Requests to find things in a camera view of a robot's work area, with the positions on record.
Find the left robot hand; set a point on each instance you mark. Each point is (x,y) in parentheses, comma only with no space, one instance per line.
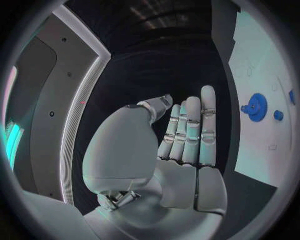
(122,146)

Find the white task board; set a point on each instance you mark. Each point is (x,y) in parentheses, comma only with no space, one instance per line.
(255,142)

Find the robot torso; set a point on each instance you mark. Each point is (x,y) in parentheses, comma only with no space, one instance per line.
(46,93)

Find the glowing light bar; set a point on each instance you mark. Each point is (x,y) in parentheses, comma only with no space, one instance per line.
(13,144)

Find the blue gear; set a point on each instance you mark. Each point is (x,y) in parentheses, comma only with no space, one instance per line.
(256,107)

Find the blue peg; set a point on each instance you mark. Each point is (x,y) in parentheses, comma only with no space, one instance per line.
(278,115)

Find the blue block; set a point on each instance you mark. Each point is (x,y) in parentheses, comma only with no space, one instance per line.
(292,96)

